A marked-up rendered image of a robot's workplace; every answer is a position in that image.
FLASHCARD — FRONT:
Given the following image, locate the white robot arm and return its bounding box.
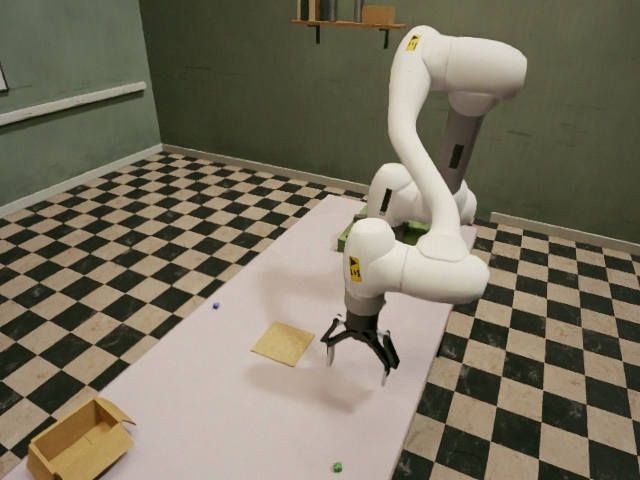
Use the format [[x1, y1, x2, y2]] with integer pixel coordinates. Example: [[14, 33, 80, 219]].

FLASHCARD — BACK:
[[343, 26, 527, 316]]

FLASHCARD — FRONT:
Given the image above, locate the tan square mat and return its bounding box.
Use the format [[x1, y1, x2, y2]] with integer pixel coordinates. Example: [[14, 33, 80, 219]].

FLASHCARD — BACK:
[[250, 321, 315, 368]]

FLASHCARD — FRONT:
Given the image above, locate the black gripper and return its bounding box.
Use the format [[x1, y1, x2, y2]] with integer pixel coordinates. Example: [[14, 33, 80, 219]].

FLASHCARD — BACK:
[[320, 309, 400, 387]]

